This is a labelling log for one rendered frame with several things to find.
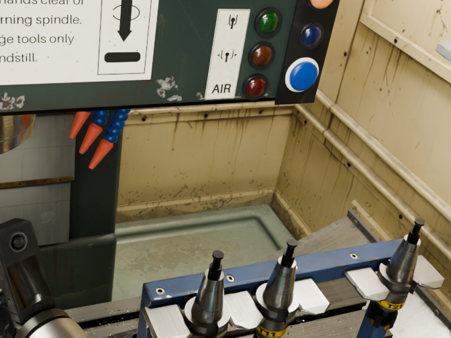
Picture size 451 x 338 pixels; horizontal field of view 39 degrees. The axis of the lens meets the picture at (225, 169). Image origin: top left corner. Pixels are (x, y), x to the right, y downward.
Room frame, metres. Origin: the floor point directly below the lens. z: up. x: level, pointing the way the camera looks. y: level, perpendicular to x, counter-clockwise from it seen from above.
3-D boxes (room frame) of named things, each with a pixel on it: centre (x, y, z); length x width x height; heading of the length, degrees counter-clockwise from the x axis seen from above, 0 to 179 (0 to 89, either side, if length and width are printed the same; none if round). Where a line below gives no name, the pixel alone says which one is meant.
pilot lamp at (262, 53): (0.56, -0.01, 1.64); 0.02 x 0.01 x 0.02; 119
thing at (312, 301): (0.72, -0.16, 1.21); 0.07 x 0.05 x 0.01; 29
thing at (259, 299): (0.70, -0.11, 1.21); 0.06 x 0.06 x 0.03
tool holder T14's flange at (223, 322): (0.64, -0.01, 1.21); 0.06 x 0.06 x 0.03
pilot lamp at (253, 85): (0.56, -0.01, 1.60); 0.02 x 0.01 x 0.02; 119
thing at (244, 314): (0.67, -0.06, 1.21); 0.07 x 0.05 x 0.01; 29
